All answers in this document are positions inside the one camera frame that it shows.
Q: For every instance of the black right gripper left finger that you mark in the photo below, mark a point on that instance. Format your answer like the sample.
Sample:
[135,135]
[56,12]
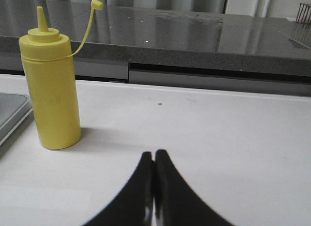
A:
[133,205]

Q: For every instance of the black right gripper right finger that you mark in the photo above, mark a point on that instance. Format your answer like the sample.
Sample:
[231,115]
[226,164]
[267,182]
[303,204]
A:
[176,204]

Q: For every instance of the yellow squeeze bottle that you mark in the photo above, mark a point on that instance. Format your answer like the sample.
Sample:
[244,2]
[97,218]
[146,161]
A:
[47,60]

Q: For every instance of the silver digital kitchen scale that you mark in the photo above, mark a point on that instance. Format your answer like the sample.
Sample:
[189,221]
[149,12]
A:
[14,108]

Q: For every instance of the grey stone counter ledge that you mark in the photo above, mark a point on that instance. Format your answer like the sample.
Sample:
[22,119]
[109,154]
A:
[197,50]

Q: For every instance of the white pleated curtain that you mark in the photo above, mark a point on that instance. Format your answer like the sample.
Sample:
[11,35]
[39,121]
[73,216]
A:
[254,8]

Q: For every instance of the dark wire rack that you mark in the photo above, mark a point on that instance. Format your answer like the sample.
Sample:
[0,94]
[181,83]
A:
[304,13]

